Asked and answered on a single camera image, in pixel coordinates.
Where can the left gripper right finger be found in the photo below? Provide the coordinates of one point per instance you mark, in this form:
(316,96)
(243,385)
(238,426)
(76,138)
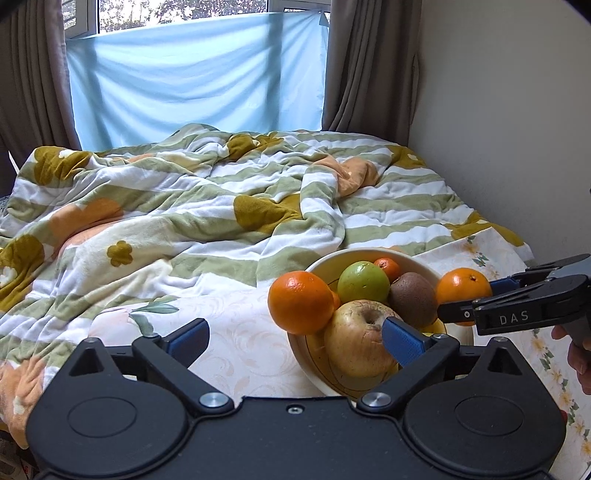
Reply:
(422,360)

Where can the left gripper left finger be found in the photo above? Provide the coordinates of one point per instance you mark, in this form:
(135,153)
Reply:
(166,361)

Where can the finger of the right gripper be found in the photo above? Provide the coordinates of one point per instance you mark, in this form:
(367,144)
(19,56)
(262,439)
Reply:
(518,310)
(531,276)

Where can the brown kiwi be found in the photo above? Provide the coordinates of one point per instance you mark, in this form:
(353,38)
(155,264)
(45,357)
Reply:
(413,298)

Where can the wrinkled red-yellow apple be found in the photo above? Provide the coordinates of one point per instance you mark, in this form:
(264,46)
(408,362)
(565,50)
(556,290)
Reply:
(354,340)

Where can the large orange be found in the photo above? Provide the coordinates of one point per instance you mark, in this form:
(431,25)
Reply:
(461,284)
(300,303)

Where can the small mandarin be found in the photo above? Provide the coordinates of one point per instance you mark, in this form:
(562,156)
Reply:
(337,301)
(390,267)

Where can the green apple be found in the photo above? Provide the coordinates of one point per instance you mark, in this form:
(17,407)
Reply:
(363,280)

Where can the person right hand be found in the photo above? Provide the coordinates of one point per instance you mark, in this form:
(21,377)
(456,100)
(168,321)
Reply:
(578,358)

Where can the floral white tablecloth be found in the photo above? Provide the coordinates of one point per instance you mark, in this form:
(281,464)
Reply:
(249,356)

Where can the cream bowl with duck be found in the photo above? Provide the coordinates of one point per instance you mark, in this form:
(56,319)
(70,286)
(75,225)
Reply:
(310,350)

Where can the striped floral duvet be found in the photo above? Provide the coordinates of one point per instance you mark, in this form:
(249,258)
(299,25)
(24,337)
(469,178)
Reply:
(92,242)

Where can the brown curtain right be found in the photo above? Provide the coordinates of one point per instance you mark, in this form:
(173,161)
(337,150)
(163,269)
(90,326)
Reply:
(372,77)

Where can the brown curtain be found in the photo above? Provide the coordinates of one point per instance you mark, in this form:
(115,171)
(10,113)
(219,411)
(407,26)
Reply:
(36,103)
(372,77)

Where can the brown curtain left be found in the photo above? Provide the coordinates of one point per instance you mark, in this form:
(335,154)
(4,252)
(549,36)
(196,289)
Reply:
(36,103)

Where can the light blue window cloth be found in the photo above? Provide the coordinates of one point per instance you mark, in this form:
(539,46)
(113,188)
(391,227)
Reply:
(258,72)

